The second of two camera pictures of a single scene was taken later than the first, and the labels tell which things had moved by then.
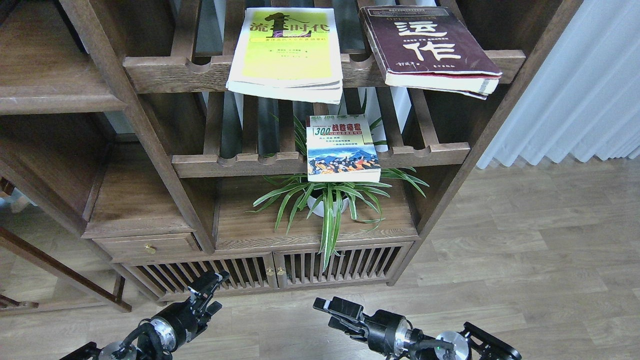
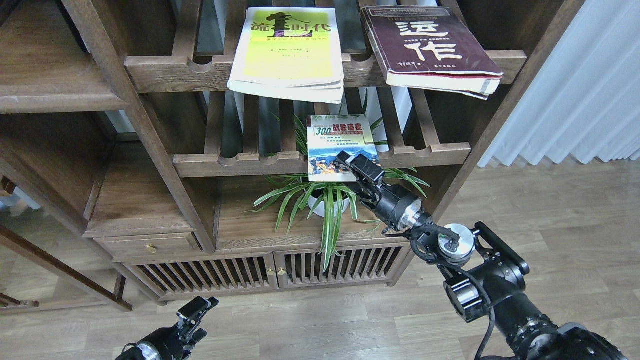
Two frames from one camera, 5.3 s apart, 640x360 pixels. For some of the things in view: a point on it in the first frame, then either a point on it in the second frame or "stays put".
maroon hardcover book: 426,48 stays put
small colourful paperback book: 340,148 stays put
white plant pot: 319,210 stays put
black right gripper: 386,332 -> 396,206
